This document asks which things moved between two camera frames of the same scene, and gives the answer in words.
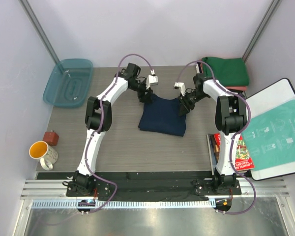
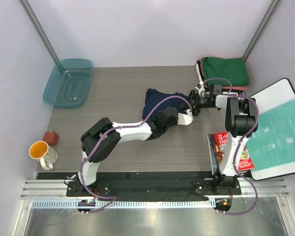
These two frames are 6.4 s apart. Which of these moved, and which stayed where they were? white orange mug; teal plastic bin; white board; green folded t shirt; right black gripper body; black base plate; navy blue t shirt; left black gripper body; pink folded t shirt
Moved: left black gripper body; right black gripper body; navy blue t shirt
Stayed: teal plastic bin; pink folded t shirt; black base plate; green folded t shirt; white orange mug; white board
